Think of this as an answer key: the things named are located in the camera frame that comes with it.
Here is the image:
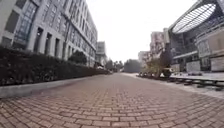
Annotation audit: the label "pale grey tower building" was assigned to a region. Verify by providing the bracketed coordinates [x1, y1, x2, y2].
[95, 40, 108, 68]

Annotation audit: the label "group of trees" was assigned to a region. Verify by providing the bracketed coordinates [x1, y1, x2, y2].
[105, 58, 143, 74]

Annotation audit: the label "dark green tree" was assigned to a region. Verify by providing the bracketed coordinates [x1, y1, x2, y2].
[68, 49, 88, 66]

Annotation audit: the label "red brick path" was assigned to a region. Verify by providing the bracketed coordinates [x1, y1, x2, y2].
[0, 72, 224, 128]

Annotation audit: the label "green bushes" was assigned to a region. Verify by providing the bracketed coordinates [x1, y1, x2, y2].
[139, 58, 173, 79]

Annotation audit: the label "pink tall building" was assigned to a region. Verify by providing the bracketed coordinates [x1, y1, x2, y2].
[149, 28, 171, 61]

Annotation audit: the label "long grey columned building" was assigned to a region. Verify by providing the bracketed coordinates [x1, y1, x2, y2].
[0, 0, 99, 68]

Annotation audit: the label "dark hedge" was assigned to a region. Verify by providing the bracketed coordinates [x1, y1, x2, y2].
[0, 45, 111, 87]

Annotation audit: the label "pale grey pavement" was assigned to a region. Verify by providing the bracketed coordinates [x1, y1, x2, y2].
[126, 71, 224, 99]

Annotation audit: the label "low dark barrier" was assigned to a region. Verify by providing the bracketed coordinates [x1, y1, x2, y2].
[169, 76, 224, 92]

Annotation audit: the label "glass-roofed dark building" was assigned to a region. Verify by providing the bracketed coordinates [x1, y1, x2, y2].
[168, 0, 224, 74]

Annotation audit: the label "grey low kerb wall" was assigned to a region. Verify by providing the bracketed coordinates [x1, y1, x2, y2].
[0, 73, 101, 99]

